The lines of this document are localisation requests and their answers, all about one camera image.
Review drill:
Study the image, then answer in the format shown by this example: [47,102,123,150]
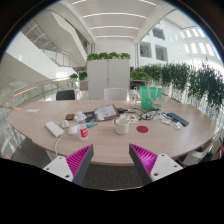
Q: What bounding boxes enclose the white grid-pattern mug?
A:
[114,117,131,136]

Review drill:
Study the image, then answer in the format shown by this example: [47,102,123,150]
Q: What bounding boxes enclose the green plants atop cabinet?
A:
[86,51,132,62]

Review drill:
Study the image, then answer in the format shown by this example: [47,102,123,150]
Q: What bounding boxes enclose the clear white-lidded shaker bottle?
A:
[128,87,139,113]

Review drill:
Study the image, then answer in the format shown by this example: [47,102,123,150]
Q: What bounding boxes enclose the black chair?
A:
[55,89,76,101]

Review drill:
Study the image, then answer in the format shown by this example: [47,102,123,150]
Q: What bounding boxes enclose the dark planter with plant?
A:
[129,69,149,89]

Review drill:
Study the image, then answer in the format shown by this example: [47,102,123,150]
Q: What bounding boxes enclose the brown-covered open book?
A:
[93,103,121,122]

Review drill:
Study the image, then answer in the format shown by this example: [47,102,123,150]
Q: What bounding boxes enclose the ceiling light strips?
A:
[71,0,159,39]

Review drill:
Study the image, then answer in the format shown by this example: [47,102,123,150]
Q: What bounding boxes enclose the black cables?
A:
[138,109,168,122]

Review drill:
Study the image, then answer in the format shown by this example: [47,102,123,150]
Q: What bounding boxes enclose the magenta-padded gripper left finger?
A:
[43,143,95,187]

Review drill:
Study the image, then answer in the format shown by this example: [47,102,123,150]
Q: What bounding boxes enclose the green plant hedge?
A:
[139,61,224,111]

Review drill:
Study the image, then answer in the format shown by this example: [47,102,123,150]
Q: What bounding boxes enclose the white power strip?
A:
[45,120,65,138]

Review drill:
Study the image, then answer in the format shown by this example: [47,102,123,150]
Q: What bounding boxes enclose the dark blue keyboard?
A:
[166,112,190,127]

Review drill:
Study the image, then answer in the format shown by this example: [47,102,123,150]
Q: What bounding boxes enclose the glass railing with wooden handrail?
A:
[0,77,81,108]

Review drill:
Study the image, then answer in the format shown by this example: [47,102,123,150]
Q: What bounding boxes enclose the white power strip cable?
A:
[53,134,64,157]

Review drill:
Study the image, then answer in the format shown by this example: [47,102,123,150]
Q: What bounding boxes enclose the flat round red coaster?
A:
[136,124,150,134]

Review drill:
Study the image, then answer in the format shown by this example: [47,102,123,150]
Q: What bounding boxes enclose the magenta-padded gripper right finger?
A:
[129,143,184,186]

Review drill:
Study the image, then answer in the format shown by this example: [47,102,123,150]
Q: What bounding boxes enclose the black folder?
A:
[82,111,98,124]

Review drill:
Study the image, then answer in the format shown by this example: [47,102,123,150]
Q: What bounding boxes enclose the white cabinet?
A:
[86,58,131,100]

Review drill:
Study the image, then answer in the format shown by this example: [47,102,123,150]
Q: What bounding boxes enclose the clear red-labelled water bottle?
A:
[76,111,90,141]

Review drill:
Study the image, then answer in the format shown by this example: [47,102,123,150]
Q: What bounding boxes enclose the green tote bag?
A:
[139,85,163,111]

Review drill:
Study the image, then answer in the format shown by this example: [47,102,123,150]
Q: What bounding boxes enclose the white chair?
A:
[103,87,129,101]

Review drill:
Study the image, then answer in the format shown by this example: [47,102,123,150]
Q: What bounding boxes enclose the brown planter with plant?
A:
[78,71,89,92]

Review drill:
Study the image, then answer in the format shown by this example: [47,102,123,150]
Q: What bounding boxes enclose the colourful sticker sheet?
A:
[118,113,139,124]

